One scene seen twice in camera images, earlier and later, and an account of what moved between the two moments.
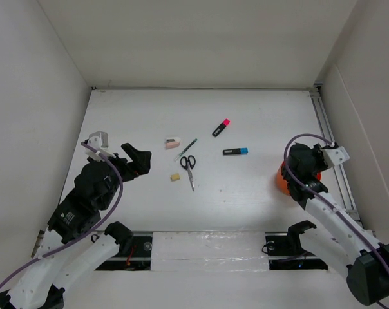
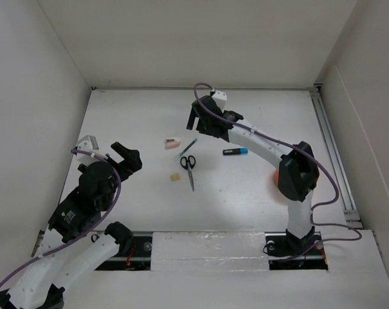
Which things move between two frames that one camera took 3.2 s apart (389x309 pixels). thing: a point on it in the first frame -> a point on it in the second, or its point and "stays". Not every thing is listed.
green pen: x=187 y=147 stays
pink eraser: x=172 y=143 stays
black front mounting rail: x=284 y=253 stays
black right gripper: x=317 y=151 -> x=191 y=120
